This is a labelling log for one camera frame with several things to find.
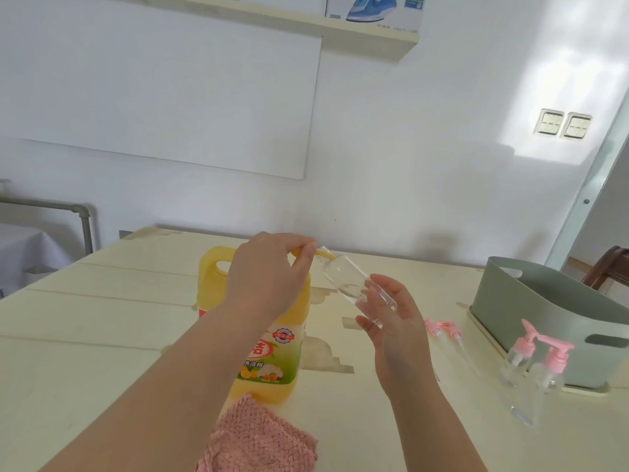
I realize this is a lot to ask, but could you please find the white wall board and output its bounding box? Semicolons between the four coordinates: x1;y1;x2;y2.
0;4;323;180

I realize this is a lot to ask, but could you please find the pink textured cloth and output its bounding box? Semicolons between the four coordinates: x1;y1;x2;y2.
196;393;319;472

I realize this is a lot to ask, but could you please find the white door frame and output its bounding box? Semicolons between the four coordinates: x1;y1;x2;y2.
545;88;629;271

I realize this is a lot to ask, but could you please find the grey metal pipe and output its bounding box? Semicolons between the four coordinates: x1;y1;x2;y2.
0;196;94;255

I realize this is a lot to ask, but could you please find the person's left forearm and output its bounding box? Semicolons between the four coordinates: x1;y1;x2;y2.
39;304;256;472

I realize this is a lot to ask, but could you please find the small clear plastic bottle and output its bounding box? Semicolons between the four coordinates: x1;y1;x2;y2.
319;250;398;328
510;363;566;427
499;348;534;388

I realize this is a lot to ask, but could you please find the dark wooden chair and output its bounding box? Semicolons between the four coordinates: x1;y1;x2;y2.
582;245;629;290

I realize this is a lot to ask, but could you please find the yellow detergent jug with pump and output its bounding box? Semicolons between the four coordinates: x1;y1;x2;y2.
196;245;335;404

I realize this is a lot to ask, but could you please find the person's left hand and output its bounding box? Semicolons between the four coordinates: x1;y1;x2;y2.
223;232;318;323

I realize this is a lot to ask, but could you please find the white wall switch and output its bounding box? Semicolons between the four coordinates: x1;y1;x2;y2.
534;108;565;137
562;111;593;140

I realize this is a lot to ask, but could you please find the person's right hand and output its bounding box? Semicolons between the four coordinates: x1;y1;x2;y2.
354;273;438;399

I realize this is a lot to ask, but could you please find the white iron packaging box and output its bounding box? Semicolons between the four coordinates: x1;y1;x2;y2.
325;0;427;33

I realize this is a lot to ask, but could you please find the white tablecloth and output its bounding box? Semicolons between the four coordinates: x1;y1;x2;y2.
0;223;72;296

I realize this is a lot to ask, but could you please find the grey-green plastic basket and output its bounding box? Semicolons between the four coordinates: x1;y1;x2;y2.
470;256;629;389

